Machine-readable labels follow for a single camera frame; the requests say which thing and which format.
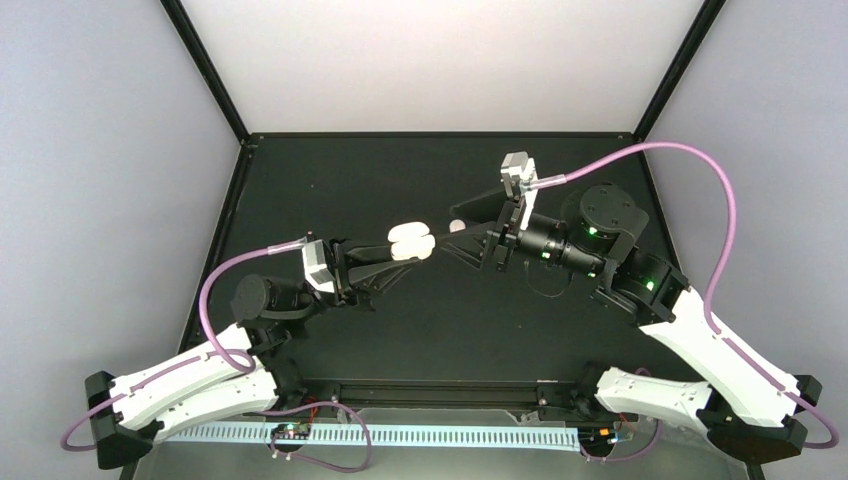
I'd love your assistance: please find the oval white charging case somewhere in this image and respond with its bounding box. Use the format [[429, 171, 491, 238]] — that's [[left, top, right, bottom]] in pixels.
[[448, 219, 466, 233]]

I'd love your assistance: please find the square white earbud case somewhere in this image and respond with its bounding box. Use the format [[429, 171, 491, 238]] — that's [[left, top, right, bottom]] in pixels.
[[387, 222, 436, 261]]

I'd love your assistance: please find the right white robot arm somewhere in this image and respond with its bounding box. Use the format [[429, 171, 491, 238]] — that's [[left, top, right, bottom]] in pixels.
[[436, 184, 822, 464]]

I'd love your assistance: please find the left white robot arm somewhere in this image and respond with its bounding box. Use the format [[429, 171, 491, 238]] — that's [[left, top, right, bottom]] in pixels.
[[85, 230, 436, 470]]

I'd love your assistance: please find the left small circuit board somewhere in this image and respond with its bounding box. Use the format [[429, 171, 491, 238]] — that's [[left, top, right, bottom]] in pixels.
[[271, 422, 312, 441]]

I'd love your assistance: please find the small circuit board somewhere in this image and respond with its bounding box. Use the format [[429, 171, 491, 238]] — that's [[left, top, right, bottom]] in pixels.
[[271, 422, 312, 441], [578, 428, 619, 446]]

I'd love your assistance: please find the right small circuit board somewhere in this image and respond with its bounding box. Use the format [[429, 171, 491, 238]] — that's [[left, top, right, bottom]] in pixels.
[[578, 428, 619, 446]]

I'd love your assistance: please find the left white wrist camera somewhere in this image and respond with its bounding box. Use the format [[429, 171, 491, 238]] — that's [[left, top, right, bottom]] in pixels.
[[301, 240, 335, 294]]

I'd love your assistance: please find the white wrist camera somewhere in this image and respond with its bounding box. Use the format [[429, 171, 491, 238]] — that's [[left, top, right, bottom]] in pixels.
[[301, 240, 335, 294], [500, 151, 538, 231]]

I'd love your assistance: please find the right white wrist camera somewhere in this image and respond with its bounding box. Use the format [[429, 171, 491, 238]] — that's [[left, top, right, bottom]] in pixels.
[[500, 151, 538, 231]]

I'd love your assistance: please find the black aluminium front rail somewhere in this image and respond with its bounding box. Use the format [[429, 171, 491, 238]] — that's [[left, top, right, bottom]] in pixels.
[[303, 378, 598, 409]]

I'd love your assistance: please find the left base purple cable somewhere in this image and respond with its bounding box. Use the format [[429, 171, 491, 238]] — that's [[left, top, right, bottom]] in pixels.
[[258, 401, 375, 474]]

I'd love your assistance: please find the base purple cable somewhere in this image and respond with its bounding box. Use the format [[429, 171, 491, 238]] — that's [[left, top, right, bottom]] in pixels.
[[578, 368, 665, 464], [258, 401, 375, 474]]

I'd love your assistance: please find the white slotted cable duct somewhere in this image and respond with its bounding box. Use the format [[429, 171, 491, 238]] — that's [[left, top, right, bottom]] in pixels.
[[168, 421, 580, 452]]

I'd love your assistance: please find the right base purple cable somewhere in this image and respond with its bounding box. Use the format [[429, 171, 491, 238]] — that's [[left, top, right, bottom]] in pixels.
[[578, 368, 665, 464]]

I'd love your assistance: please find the left black frame post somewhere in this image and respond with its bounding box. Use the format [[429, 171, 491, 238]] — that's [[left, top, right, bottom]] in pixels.
[[160, 0, 250, 143]]

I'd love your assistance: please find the black frame post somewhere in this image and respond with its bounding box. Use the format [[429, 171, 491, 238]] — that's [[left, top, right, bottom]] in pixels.
[[160, 0, 250, 143], [633, 0, 726, 141]]

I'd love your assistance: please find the right black frame post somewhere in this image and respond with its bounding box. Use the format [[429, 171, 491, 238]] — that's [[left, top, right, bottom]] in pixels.
[[633, 0, 726, 141]]

